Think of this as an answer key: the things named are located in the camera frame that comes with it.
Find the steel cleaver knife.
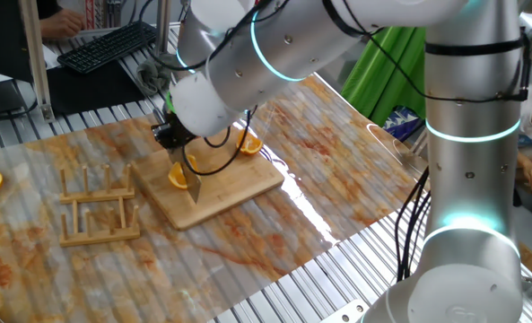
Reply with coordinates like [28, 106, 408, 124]
[167, 146, 203, 205]

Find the grey crumpled cloth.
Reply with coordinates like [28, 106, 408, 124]
[135, 54, 173, 96]

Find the wooden peg rack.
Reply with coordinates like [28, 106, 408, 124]
[57, 163, 142, 248]

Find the black base cable bundle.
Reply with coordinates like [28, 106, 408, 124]
[393, 166, 432, 284]

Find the bare person hand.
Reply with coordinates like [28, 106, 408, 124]
[39, 7, 87, 39]

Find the blue patterned bag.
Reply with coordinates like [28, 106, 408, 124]
[384, 105, 424, 143]

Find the marble pattern plastic mat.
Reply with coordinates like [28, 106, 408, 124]
[0, 74, 446, 323]

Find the black monitor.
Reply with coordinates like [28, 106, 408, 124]
[0, 0, 36, 118]

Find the cut orange piece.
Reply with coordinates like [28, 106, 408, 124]
[236, 129, 265, 156]
[168, 154, 200, 190]

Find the bamboo cutting board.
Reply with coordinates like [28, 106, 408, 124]
[133, 129, 287, 231]

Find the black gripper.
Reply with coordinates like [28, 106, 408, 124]
[151, 111, 198, 154]

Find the white paper sheet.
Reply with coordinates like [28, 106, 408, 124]
[0, 43, 61, 84]

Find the green fabric curtain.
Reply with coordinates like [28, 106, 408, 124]
[340, 25, 428, 127]

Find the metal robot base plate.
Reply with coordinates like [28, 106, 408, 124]
[319, 299, 371, 323]

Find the black desk pad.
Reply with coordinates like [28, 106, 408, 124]
[45, 60, 148, 116]

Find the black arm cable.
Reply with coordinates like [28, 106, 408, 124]
[137, 0, 293, 177]

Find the black computer keyboard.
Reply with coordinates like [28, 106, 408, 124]
[57, 20, 158, 75]

